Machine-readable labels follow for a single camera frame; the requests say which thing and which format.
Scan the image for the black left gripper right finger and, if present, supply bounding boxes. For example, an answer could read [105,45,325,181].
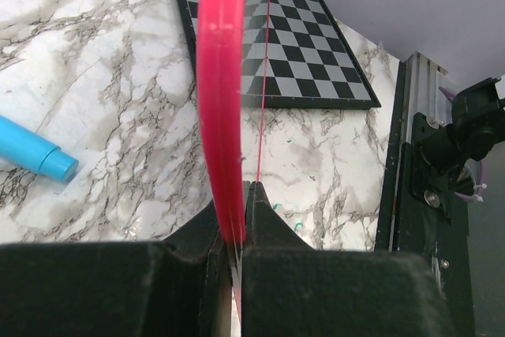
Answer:
[241,182,448,336]

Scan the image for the pink framed whiteboard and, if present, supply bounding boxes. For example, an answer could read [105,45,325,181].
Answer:
[196,0,270,313]

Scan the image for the black white chessboard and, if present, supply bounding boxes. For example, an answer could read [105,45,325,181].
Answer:
[177,0,380,110]

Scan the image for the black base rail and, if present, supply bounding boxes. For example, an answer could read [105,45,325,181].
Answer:
[374,52,476,336]

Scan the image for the blue toy microphone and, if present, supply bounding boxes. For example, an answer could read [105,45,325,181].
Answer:
[1,116,79,182]

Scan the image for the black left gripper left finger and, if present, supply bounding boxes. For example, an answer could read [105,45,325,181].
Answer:
[1,205,231,336]

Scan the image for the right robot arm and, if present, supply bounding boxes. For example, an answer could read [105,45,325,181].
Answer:
[411,77,504,221]

